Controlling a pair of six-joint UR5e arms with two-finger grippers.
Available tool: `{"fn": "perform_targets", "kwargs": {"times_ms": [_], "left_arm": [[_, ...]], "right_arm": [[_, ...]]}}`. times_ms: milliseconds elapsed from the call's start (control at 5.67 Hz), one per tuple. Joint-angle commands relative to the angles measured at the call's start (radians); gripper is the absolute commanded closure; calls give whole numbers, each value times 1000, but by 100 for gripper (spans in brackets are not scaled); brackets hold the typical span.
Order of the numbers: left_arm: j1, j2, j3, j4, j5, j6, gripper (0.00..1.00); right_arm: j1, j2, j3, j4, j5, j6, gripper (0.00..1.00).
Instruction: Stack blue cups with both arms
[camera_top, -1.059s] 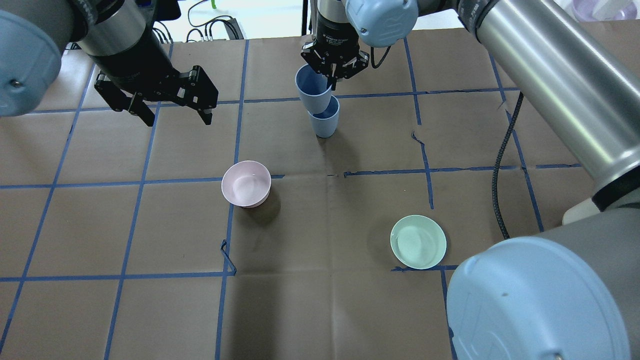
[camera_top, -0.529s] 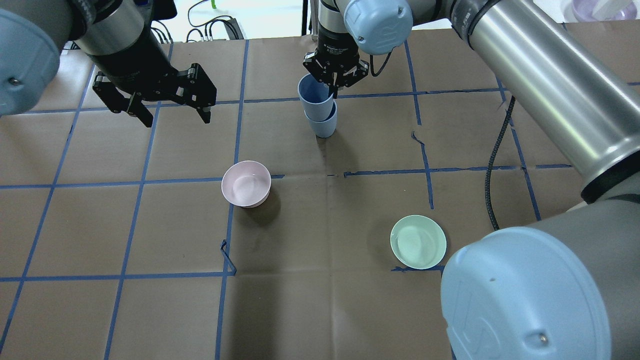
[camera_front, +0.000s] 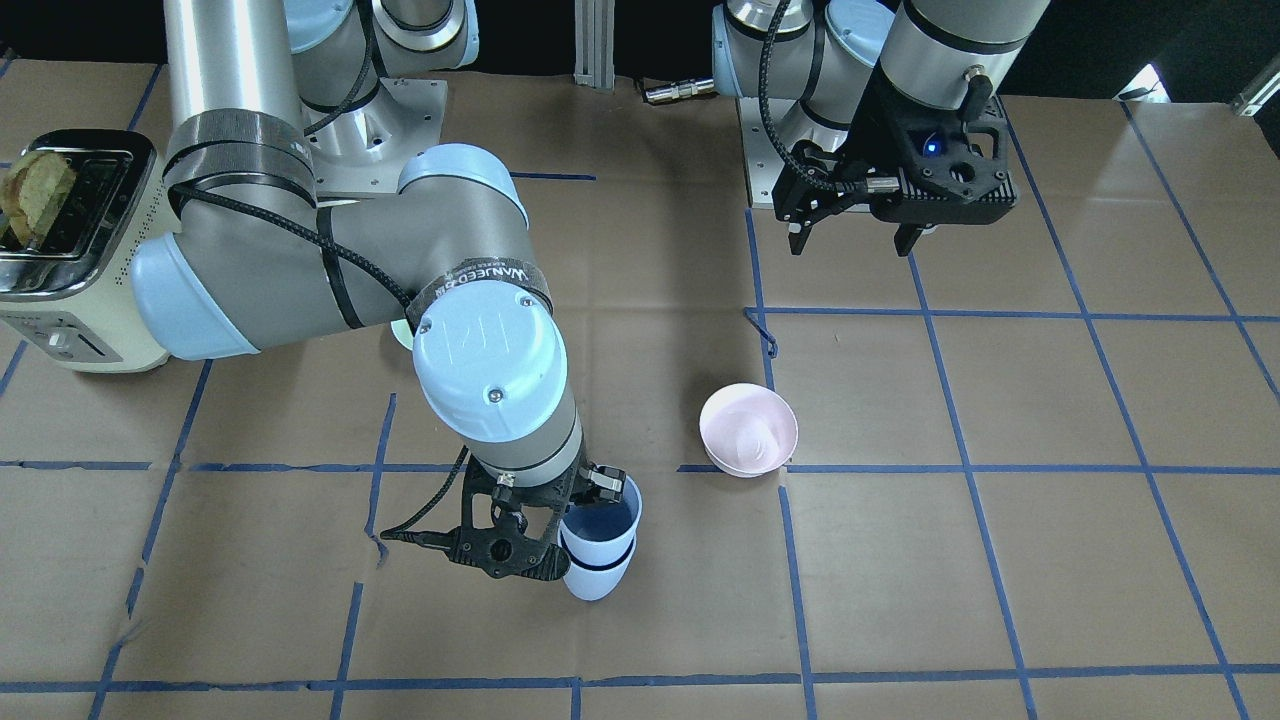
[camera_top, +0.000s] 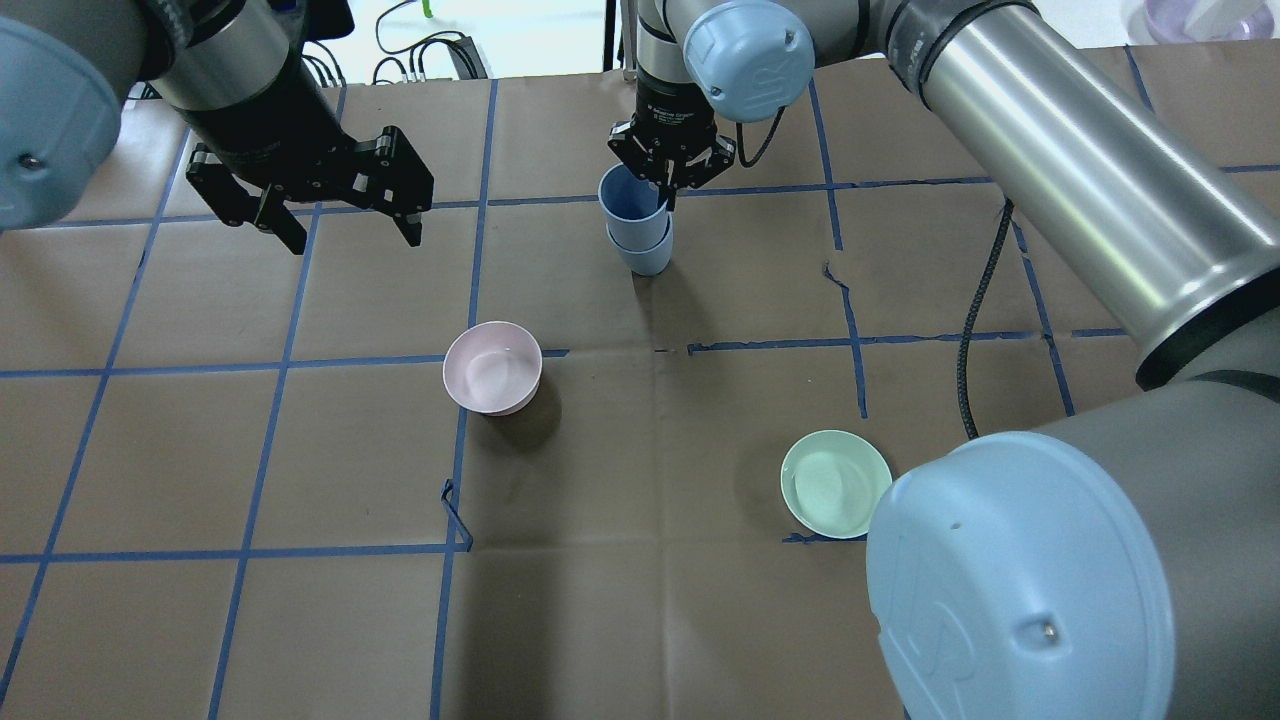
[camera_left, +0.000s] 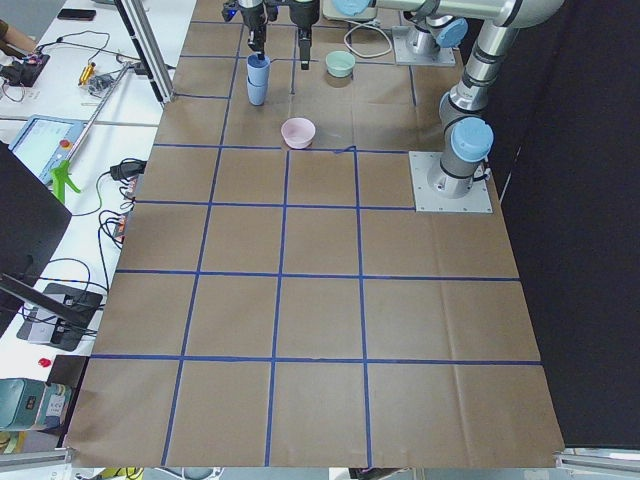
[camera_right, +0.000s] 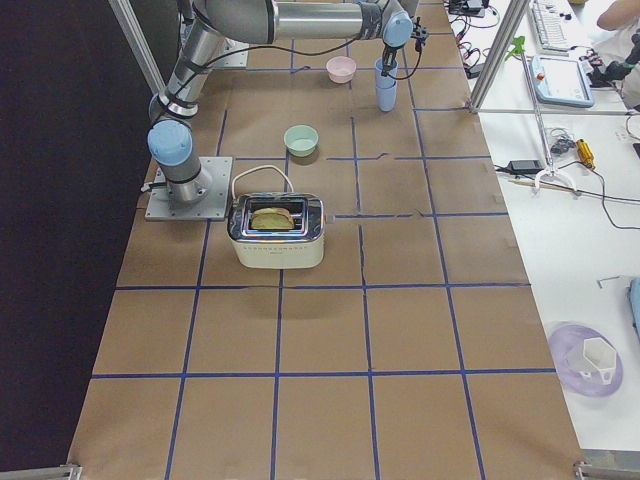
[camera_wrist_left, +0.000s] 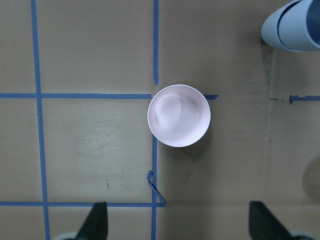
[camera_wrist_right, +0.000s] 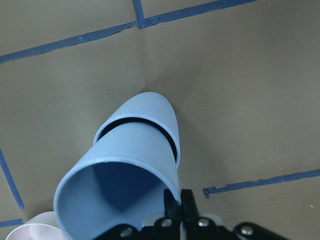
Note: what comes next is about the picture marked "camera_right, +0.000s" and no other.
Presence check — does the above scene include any cream toaster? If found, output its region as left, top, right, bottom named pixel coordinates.
left=227, top=192, right=325, bottom=269

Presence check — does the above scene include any purple plastic plate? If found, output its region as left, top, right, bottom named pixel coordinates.
left=548, top=323, right=623, bottom=397

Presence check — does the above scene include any aluminium frame post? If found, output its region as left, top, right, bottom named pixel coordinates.
left=467, top=0, right=528, bottom=113

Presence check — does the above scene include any pink bowl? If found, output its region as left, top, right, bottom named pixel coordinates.
left=325, top=56, right=357, bottom=84

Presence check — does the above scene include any yellow tool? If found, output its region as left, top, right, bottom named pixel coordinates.
left=576, top=139, right=596, bottom=171

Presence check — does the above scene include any toast slice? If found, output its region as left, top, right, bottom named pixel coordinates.
left=250, top=207, right=295, bottom=231

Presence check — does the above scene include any white keyboard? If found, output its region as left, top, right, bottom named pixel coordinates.
left=528, top=0, right=570, bottom=56

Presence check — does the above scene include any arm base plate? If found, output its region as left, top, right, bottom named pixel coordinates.
left=216, top=38, right=249, bottom=69
left=145, top=157, right=233, bottom=221

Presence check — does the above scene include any mint green bowl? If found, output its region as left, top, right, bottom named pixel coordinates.
left=283, top=124, right=319, bottom=157

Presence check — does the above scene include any black power adapter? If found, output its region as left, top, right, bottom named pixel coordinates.
left=507, top=160, right=544, bottom=175

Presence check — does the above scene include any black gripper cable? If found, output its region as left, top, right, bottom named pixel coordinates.
left=397, top=17, right=431, bottom=81

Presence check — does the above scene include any white power cord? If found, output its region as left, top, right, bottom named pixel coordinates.
left=231, top=165, right=296, bottom=200

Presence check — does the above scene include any grey allen key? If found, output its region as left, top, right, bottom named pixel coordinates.
left=596, top=276, right=620, bottom=289

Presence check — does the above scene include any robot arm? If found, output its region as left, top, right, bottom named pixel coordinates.
left=147, top=1, right=415, bottom=209

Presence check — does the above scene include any white hexagonal cup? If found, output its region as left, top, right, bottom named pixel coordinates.
left=576, top=338, right=617, bottom=385

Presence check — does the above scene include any teach pendant tablet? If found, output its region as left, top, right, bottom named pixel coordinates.
left=529, top=55, right=595, bottom=108

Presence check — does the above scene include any blue plastic cup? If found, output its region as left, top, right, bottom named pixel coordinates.
left=375, top=57, right=397, bottom=89
left=376, top=82, right=397, bottom=112

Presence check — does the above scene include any white gripper claw stick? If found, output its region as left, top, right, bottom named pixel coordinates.
left=520, top=53, right=578, bottom=194

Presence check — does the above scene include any green plastic clamp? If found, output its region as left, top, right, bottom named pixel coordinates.
left=504, top=35, right=525, bottom=61

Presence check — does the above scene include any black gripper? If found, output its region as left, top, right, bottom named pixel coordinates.
left=381, top=43, right=404, bottom=76

